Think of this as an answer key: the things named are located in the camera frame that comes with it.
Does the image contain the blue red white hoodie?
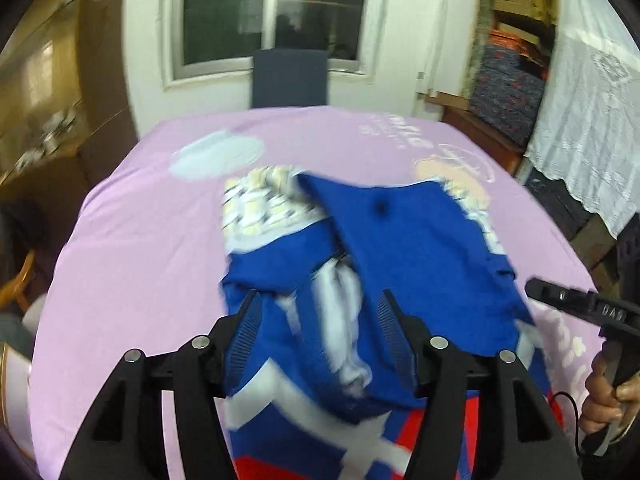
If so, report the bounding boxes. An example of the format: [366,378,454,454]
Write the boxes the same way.
[221,166,551,479]

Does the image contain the person's right hand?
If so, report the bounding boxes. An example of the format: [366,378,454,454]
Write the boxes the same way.
[578,351,640,434]

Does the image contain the pink printed bed sheet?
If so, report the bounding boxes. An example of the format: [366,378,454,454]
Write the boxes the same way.
[29,107,592,479]

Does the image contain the wooden armchair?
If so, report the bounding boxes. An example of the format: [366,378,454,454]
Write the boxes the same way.
[0,250,37,314]

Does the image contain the white lace curtain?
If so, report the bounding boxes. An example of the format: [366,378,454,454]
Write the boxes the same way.
[526,0,639,236]

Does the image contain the low wooden side cabinet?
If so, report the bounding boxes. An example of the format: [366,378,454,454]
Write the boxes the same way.
[442,106,524,177]

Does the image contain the dark patterned gift boxes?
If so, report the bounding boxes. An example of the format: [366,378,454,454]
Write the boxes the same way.
[469,29,546,148]

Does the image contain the wooden glass display cabinet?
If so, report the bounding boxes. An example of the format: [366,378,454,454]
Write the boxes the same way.
[1,0,138,219]

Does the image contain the dark blue chair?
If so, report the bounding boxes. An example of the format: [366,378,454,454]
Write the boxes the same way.
[250,49,329,108]

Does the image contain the sliding glass window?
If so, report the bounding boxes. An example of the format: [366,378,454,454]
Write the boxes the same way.
[164,0,385,84]

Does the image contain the black cable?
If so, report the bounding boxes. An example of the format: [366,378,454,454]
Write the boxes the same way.
[552,390,586,456]

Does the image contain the white board against wall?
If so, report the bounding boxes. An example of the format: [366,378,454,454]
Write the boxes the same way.
[416,0,478,96]

